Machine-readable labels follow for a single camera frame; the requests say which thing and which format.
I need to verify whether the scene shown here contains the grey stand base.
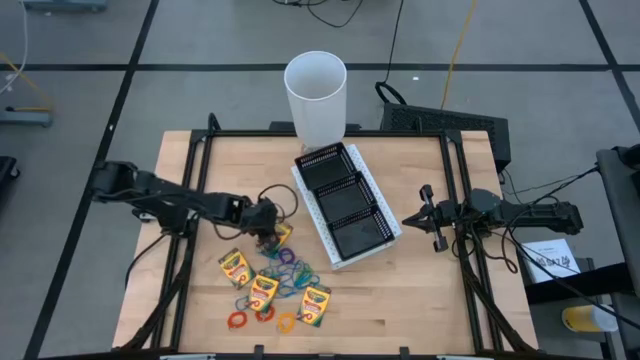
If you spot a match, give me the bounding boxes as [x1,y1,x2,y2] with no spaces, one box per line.
[0,107,54,127]
[22,0,109,14]

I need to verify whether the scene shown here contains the white perforated shelf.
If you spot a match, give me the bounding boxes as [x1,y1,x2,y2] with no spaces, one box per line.
[290,143,404,271]

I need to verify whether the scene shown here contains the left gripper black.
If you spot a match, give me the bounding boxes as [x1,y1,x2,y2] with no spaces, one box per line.
[242,196,282,253]

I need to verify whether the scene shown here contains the black mount bar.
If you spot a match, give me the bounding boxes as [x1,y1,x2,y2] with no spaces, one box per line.
[268,121,362,134]

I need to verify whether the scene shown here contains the green coil wristband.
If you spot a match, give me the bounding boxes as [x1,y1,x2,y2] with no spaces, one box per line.
[294,263,315,290]

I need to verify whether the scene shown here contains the white cylindrical bin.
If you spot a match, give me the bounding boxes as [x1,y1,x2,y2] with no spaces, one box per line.
[283,49,348,150]

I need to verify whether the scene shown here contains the yellow white bottle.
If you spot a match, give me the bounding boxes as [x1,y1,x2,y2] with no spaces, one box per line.
[561,303,620,334]

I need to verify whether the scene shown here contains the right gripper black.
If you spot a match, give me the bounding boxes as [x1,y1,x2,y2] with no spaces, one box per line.
[402,183,469,254]

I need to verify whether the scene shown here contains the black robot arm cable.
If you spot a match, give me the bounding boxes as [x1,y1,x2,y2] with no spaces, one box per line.
[124,232,169,290]
[452,219,521,275]

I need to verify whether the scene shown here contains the black floor object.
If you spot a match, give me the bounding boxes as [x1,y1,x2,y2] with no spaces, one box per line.
[0,155,21,199]

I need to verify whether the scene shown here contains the black metal table frame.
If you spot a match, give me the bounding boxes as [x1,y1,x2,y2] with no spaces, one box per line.
[117,127,539,359]

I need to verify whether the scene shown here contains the long black cable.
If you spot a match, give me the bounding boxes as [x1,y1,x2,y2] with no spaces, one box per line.
[509,234,640,331]

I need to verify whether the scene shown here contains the dark grey cart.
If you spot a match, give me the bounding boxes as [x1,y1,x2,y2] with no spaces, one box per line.
[595,144,640,301]

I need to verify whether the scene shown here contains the white printed paper sheet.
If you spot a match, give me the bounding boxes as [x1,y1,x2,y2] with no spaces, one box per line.
[519,238,582,285]

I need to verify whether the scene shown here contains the white floor cable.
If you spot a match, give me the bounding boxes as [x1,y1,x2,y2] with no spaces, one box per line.
[0,0,29,96]

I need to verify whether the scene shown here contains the black side shelf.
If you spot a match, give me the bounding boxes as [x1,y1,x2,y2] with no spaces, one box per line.
[523,262,640,306]

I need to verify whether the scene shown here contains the black floor cable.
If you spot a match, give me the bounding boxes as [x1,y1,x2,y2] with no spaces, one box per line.
[272,0,366,29]
[374,0,407,105]

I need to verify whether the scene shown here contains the yellow floor cable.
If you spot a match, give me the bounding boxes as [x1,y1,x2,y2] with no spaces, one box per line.
[0,52,54,112]
[439,0,480,110]

